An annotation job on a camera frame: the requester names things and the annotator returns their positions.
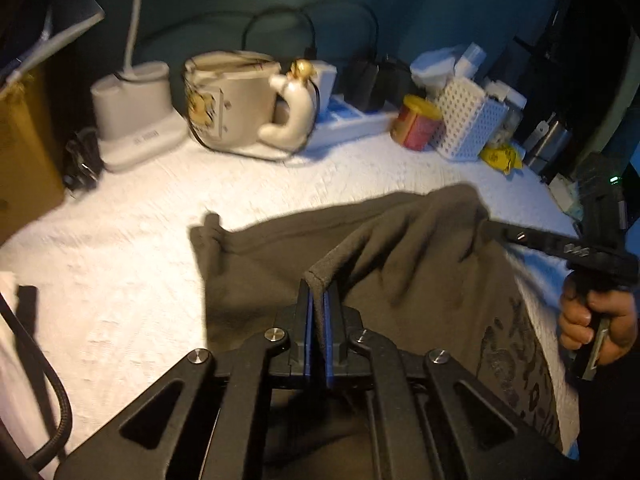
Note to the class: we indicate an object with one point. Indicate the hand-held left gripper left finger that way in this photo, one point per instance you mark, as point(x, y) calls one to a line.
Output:
point(306, 330)

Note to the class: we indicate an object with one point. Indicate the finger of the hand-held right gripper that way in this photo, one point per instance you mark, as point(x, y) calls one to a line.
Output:
point(540, 241)

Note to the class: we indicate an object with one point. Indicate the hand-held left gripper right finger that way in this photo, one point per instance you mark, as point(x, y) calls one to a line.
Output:
point(327, 335)

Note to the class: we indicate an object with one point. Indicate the brown t-shirt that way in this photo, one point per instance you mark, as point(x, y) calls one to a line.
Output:
point(410, 260)

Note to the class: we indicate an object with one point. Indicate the person's right hand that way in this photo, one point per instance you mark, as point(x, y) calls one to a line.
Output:
point(575, 315)

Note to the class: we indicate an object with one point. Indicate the yellow tissue box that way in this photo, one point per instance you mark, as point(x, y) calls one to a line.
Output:
point(565, 195)

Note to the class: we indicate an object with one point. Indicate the yellow snack packet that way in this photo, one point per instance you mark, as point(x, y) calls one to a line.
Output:
point(500, 156)

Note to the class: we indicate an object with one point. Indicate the steel tumbler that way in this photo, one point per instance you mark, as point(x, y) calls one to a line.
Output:
point(550, 142)

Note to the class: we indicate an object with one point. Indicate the white paper tag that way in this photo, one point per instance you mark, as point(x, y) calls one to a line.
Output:
point(539, 132)

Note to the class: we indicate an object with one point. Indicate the clear jar white lid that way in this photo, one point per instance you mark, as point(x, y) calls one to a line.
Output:
point(510, 110)

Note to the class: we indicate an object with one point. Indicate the white perforated basket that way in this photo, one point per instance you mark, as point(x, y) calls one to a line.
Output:
point(465, 120)

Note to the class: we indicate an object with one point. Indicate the red can yellow lid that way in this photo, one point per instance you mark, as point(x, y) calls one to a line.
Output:
point(415, 127)

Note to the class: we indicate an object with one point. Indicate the white spray bottle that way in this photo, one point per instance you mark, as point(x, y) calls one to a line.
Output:
point(472, 57)

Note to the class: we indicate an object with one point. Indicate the white power strip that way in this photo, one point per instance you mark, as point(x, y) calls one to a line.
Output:
point(345, 122)

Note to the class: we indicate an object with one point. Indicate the black charger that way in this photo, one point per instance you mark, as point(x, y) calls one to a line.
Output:
point(362, 82)
point(395, 80)

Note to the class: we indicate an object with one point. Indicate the cream printed mug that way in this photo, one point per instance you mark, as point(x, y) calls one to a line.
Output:
point(240, 110)

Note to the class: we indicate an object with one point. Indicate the white charger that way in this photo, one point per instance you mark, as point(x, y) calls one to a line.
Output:
point(325, 82)

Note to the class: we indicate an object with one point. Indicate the black binder clips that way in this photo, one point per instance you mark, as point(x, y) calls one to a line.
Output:
point(82, 160)

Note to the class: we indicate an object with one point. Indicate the white desk lamp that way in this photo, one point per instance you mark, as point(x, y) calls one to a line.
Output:
point(130, 105)

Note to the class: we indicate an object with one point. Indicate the cardboard box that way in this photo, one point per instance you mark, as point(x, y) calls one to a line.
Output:
point(25, 160)

